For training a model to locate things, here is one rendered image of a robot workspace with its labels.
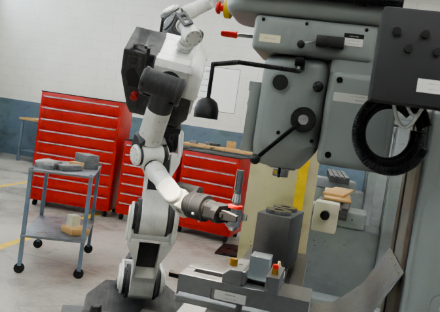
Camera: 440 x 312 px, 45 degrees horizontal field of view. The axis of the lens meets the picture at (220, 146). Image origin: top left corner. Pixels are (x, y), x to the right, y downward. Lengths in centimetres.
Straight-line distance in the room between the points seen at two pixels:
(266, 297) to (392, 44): 68
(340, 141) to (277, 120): 19
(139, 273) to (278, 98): 109
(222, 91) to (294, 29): 936
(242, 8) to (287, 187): 196
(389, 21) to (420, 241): 57
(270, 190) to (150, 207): 138
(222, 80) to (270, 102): 936
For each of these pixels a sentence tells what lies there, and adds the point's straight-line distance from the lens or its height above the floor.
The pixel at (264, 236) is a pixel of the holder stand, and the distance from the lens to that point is 187.
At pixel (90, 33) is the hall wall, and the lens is 1191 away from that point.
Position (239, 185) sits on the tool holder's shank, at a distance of 168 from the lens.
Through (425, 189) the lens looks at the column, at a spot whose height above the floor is 132.
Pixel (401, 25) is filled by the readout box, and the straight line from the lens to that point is 127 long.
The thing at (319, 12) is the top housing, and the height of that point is 175.
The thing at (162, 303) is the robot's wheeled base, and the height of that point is 57.
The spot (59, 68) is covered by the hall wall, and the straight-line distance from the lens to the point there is 1213.
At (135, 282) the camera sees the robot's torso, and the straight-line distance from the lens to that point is 231.
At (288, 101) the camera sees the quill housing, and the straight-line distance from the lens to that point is 151.
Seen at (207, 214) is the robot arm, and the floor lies 112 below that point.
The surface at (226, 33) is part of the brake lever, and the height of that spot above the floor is 170.
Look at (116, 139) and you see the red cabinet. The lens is 672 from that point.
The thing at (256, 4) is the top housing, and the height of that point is 175.
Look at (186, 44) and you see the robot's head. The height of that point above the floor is 167.
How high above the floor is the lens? 143
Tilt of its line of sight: 3 degrees down
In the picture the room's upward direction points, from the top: 8 degrees clockwise
